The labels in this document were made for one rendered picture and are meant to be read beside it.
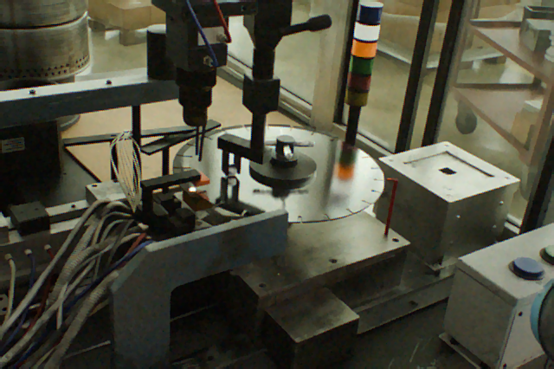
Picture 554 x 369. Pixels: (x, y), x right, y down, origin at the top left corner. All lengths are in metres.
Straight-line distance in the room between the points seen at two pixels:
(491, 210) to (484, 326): 0.30
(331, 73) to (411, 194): 0.53
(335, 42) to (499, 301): 0.84
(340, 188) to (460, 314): 0.26
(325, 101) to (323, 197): 0.71
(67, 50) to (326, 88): 0.60
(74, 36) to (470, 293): 0.99
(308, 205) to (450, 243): 0.34
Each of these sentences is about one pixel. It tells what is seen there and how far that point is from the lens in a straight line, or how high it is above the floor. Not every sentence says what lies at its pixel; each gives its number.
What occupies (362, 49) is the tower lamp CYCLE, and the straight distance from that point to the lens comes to 1.34.
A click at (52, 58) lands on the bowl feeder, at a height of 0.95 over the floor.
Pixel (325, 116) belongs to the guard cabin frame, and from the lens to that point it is 1.76.
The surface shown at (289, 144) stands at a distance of 1.11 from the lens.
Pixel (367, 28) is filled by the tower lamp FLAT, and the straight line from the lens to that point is 1.32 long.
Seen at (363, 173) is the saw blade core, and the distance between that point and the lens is 1.16.
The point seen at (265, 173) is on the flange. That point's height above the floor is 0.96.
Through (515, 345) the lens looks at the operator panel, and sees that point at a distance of 1.12.
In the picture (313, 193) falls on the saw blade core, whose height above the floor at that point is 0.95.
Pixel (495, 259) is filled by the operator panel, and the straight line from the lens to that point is 1.11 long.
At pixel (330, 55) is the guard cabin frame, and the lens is 1.72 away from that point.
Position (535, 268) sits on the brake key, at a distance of 1.10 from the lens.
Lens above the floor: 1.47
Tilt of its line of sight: 28 degrees down
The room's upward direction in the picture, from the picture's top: 6 degrees clockwise
